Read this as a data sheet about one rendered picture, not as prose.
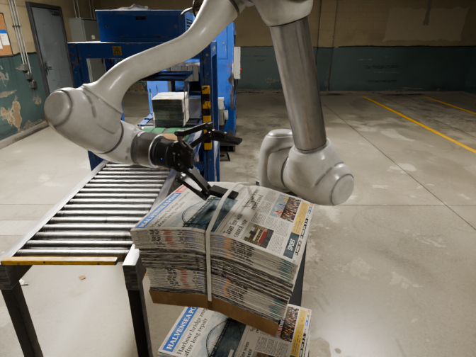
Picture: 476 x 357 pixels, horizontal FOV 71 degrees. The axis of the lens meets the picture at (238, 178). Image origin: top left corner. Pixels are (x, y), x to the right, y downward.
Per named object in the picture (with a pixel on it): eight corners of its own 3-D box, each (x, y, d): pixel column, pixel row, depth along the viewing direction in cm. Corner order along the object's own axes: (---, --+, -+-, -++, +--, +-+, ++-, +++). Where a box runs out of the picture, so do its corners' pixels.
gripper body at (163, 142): (168, 132, 88) (200, 138, 85) (168, 162, 91) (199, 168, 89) (151, 140, 81) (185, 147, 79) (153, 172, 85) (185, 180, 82)
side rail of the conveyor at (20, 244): (11, 290, 131) (3, 264, 126) (-3, 290, 131) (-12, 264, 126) (122, 166, 254) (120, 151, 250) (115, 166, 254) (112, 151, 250)
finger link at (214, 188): (208, 189, 84) (208, 192, 84) (234, 197, 82) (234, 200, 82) (213, 184, 86) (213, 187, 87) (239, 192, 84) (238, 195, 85)
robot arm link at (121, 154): (145, 172, 92) (117, 159, 80) (99, 161, 97) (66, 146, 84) (156, 135, 94) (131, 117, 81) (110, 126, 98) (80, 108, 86)
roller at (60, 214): (151, 209, 165) (154, 214, 169) (56, 209, 165) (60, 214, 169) (149, 218, 162) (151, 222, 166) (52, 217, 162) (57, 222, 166)
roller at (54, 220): (146, 228, 157) (146, 217, 157) (47, 228, 157) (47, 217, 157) (149, 227, 162) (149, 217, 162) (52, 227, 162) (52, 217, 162)
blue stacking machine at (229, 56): (241, 152, 493) (241, -7, 412) (153, 152, 494) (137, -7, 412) (241, 127, 631) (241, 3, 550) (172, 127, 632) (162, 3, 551)
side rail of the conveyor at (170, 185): (139, 290, 131) (136, 265, 126) (126, 290, 131) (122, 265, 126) (188, 166, 254) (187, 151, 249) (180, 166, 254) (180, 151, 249)
